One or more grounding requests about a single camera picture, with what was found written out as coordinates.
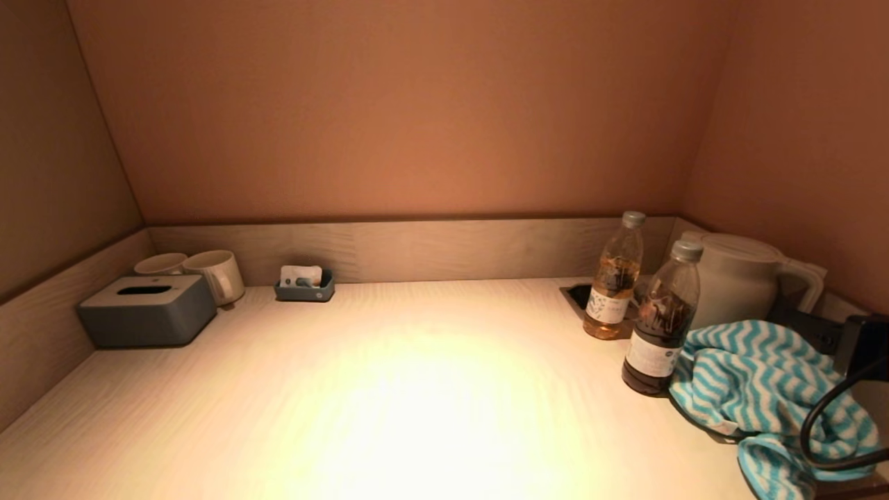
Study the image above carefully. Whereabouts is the teal white striped cloth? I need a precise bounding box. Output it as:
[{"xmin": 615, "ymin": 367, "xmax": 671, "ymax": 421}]
[{"xmin": 668, "ymin": 319, "xmax": 881, "ymax": 500}]

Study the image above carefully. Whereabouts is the white electric kettle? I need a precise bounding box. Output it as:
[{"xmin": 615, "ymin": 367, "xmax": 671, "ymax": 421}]
[{"xmin": 677, "ymin": 231, "xmax": 828, "ymax": 335}]

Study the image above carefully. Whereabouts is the dark tea plastic bottle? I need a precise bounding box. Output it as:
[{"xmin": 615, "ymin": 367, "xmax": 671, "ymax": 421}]
[{"xmin": 622, "ymin": 240, "xmax": 703, "ymax": 397}]

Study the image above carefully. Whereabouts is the amber tea plastic bottle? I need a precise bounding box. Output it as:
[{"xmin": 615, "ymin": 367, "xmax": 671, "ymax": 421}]
[{"xmin": 582, "ymin": 211, "xmax": 647, "ymax": 341}]

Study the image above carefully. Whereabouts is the black recessed table socket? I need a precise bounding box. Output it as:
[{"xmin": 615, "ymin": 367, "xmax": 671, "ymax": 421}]
[{"xmin": 560, "ymin": 283, "xmax": 647, "ymax": 324}]

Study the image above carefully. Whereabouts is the small grey tray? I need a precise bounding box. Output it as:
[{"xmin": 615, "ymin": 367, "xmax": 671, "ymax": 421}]
[{"xmin": 275, "ymin": 269, "xmax": 336, "ymax": 303}]

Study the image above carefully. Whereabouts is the white ceramic mug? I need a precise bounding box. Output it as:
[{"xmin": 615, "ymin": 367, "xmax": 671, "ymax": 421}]
[
  {"xmin": 134, "ymin": 253, "xmax": 188, "ymax": 276},
  {"xmin": 183, "ymin": 250, "xmax": 246, "ymax": 307}
]

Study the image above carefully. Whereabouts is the grey tissue box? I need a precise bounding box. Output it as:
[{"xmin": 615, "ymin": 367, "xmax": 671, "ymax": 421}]
[{"xmin": 76, "ymin": 275, "xmax": 218, "ymax": 349}]

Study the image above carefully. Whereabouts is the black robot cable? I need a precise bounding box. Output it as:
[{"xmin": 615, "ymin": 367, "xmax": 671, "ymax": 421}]
[{"xmin": 799, "ymin": 354, "xmax": 889, "ymax": 472}]

